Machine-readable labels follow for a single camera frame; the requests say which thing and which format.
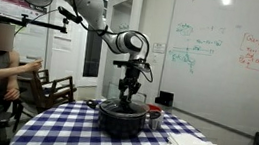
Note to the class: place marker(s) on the small white wall sign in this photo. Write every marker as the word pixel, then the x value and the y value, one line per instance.
pixel 159 48

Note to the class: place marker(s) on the whiteboard with writing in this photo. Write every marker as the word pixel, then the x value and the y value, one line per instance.
pixel 229 79

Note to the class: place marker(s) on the dark wooden chair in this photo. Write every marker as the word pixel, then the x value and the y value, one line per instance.
pixel 44 76
pixel 36 93

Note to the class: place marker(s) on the person's right hand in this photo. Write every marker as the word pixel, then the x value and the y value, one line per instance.
pixel 34 65

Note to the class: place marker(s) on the white door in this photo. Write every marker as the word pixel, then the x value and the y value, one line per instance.
pixel 118 71

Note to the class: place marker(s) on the small black box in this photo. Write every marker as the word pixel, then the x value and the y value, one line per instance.
pixel 164 99

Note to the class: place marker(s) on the black boom rod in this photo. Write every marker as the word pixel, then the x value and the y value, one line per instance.
pixel 25 21

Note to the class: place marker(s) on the black camera on boom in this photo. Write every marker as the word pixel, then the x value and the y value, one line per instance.
pixel 69 14

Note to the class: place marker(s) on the person's left forearm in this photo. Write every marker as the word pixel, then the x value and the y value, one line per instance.
pixel 14 82

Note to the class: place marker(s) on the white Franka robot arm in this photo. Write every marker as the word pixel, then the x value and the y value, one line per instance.
pixel 88 0

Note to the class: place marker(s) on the blue white checkered tablecloth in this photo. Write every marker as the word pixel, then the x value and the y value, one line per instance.
pixel 100 142

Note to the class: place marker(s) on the person's left hand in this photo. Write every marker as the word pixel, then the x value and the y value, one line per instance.
pixel 12 94

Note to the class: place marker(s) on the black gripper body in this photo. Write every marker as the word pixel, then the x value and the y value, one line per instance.
pixel 131 79

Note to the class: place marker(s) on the purple banner wall poster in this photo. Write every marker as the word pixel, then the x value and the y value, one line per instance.
pixel 11 3

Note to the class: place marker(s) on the black cooking pot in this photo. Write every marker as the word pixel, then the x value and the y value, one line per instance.
pixel 120 121

